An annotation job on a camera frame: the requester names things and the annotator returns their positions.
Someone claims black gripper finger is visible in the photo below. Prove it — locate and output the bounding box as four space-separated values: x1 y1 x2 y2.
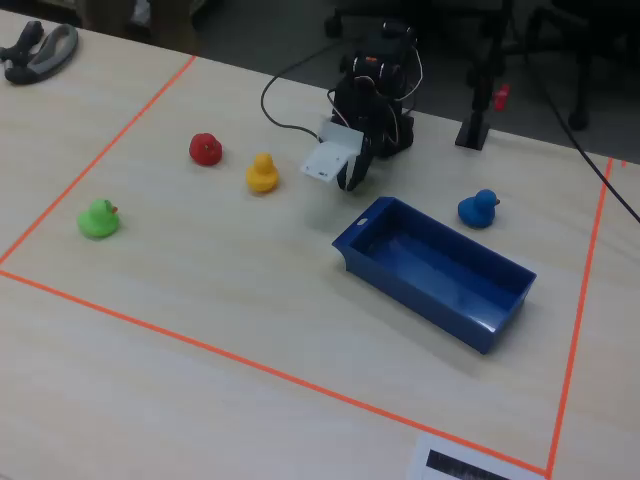
346 142 375 194
336 149 354 194

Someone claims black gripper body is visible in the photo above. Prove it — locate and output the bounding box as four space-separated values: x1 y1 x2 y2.
329 77 397 154

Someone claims red rubber duck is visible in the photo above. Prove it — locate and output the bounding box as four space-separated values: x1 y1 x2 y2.
188 132 225 167

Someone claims yellow rubber duck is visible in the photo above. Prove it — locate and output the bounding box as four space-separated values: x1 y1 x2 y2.
245 152 280 195

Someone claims blue plastic box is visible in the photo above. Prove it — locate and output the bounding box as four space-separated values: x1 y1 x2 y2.
331 196 539 356

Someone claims blue rubber duck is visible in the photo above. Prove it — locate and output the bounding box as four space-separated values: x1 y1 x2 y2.
457 188 502 230

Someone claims green rubber duck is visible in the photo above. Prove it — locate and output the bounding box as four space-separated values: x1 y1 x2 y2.
76 198 121 240

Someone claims orange tape strip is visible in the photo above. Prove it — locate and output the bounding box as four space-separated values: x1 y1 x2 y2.
544 157 615 476
0 268 550 476
0 54 198 266

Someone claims black office chair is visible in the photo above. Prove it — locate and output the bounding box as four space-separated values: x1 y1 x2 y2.
519 0 632 132

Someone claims white paper with black bar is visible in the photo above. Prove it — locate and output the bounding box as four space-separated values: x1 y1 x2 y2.
406 432 547 480

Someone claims grey black spring clamp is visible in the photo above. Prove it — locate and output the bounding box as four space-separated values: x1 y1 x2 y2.
0 20 80 85

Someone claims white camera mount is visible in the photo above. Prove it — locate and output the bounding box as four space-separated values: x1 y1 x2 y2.
299 118 365 185

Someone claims black camera cable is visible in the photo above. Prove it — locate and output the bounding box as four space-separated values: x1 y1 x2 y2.
259 39 344 142

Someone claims black camera stand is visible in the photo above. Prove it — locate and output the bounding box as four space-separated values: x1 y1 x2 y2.
453 0 516 150

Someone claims long black cable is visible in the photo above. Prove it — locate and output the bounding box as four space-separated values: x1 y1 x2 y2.
524 49 640 225

